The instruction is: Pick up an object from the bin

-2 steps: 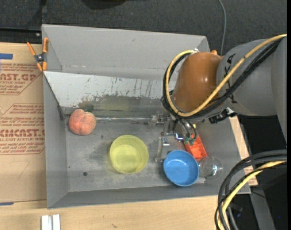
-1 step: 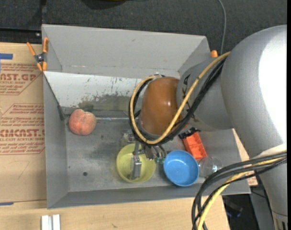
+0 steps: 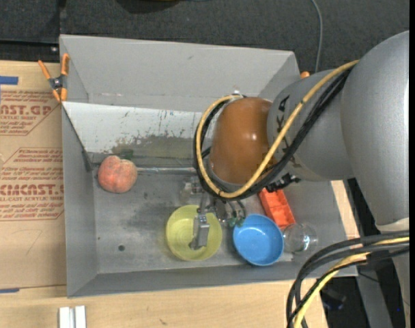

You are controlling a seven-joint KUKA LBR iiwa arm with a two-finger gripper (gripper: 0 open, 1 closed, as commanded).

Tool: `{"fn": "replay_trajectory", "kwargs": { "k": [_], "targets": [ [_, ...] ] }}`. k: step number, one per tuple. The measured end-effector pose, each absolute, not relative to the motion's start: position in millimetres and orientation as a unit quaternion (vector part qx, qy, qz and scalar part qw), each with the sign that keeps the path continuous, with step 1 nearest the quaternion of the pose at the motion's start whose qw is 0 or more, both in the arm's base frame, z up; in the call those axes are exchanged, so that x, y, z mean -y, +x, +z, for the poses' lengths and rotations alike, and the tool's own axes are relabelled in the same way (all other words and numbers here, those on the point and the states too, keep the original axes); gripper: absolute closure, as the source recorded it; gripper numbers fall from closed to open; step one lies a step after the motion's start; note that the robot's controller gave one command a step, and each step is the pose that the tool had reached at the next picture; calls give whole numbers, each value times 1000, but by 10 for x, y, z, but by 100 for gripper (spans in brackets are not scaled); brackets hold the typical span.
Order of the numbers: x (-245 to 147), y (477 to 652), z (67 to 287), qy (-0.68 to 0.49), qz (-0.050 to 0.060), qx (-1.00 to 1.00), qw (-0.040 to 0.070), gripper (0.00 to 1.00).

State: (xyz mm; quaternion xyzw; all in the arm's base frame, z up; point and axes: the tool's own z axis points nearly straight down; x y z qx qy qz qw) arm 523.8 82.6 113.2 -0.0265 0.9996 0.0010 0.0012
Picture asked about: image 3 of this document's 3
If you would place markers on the clear round glass cup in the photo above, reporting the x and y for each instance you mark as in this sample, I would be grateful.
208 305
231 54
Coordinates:
300 239

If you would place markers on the brown cardboard board red print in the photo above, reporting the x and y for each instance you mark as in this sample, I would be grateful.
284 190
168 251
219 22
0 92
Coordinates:
30 169

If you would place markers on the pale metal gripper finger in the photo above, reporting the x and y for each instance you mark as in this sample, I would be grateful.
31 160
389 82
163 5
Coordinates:
204 232
196 234

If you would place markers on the orange flat block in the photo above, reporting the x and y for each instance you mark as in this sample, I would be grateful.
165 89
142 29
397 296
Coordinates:
279 210

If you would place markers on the blue plastic bowl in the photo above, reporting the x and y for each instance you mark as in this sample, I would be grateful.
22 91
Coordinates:
258 241

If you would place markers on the grey metal bin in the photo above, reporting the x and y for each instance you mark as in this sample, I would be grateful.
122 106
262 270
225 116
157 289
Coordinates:
136 224

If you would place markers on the yellow plastic bowl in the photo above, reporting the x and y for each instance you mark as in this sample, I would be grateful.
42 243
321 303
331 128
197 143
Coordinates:
180 234

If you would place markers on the orange-pink toy peach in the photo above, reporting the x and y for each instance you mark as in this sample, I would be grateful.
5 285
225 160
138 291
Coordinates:
117 174

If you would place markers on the small clear glass jar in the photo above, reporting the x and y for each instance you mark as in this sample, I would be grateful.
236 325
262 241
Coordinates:
189 190

